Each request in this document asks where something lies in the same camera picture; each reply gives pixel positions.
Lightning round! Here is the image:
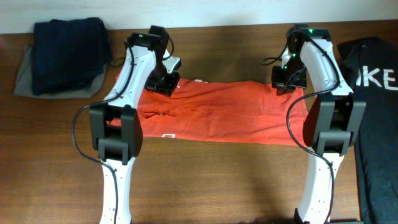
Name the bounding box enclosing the black printed t-shirt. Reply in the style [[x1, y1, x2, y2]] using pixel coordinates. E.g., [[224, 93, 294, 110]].
[[338, 37, 397, 223]]

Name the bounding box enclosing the folded navy blue garment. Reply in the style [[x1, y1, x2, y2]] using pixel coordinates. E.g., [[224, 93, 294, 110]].
[[32, 17, 113, 95]]

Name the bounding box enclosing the folded grey garment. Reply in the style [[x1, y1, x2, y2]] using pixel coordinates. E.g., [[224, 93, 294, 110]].
[[14, 46, 107, 99]]

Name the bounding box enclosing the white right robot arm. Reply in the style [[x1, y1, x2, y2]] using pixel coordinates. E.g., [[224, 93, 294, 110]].
[[271, 24, 366, 224]]

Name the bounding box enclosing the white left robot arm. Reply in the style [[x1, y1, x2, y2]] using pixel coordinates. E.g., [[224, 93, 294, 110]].
[[89, 26, 181, 223]]

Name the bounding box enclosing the red printed t-shirt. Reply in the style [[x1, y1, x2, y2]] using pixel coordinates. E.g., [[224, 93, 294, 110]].
[[137, 79, 308, 146]]

